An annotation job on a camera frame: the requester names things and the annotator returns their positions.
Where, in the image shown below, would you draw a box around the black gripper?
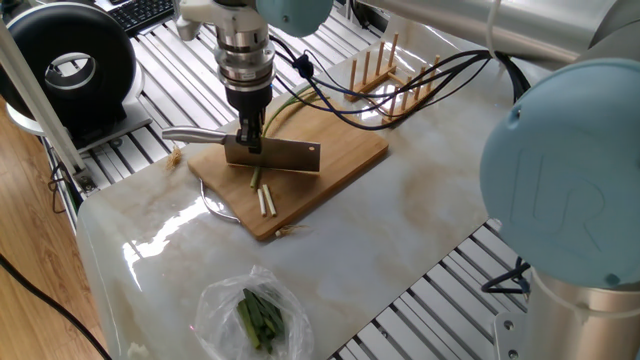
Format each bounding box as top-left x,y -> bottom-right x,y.
225,87 -> 274,155

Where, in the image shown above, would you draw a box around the steel cleaver knife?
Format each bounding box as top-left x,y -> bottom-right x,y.
161,125 -> 322,174

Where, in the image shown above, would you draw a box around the green garlic stalk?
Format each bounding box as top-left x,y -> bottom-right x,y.
248,84 -> 326,191

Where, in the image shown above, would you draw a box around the cut garlic root end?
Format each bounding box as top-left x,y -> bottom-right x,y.
165,144 -> 183,170
274,224 -> 309,238

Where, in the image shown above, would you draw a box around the chopped green garlic leaves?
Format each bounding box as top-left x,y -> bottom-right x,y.
235,287 -> 286,354

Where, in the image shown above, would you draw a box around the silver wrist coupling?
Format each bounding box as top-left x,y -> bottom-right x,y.
213,24 -> 277,94

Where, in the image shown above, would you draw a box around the wooden peg dish rack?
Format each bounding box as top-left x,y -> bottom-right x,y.
343,32 -> 442,126

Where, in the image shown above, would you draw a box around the black keyboard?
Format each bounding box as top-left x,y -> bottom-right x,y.
107,0 -> 176,37

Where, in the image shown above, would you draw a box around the clear plastic bag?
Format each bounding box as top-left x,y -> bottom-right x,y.
193,264 -> 315,360

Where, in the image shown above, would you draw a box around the black gripper cable bundle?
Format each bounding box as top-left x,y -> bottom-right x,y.
269,34 -> 531,132

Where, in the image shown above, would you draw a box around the wooden cutting board metal handle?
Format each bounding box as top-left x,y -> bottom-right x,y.
187,88 -> 390,242

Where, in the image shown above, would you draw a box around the aluminium frame post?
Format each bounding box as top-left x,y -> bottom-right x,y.
0,19 -> 99,194

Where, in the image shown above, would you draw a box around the black ring-shaped fan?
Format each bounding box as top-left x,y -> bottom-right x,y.
0,2 -> 139,139

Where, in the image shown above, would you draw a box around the black floor cable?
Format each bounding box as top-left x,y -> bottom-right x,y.
0,252 -> 114,360

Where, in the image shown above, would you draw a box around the black cable metal plug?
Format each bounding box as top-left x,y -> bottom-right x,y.
480,257 -> 532,296

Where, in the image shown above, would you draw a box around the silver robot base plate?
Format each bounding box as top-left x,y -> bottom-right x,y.
493,312 -> 526,360

